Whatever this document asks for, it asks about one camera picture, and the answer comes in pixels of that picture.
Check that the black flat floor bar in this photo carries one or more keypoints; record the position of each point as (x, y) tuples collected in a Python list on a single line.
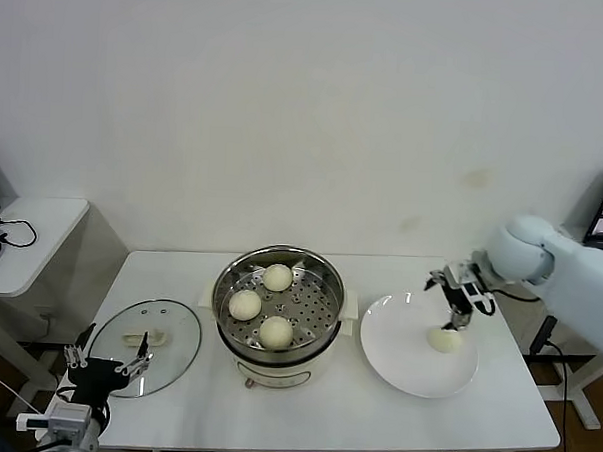
[(583, 358)]

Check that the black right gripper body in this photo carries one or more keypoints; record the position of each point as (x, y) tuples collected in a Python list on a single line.
[(459, 280)]

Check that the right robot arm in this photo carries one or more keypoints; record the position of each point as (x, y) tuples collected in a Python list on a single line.
[(579, 278)]

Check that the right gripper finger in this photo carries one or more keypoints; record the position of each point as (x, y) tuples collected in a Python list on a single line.
[(458, 313), (435, 281)]

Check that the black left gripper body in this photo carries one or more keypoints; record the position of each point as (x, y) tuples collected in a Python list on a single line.
[(97, 374)]

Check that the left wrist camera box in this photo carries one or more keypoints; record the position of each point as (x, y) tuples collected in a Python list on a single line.
[(70, 421)]

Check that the white steamed baozi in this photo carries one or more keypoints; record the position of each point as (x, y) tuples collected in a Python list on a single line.
[(276, 332), (244, 304), (277, 278), (444, 342)]

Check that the white round plate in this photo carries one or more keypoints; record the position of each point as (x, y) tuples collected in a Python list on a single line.
[(406, 350)]

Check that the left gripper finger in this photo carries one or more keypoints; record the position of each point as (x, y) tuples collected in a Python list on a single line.
[(74, 357), (134, 367)]

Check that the cream electric cooker base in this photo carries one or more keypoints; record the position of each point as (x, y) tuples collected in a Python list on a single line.
[(285, 370)]

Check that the stainless steel steamer basket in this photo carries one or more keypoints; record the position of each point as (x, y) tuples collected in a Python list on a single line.
[(323, 307)]

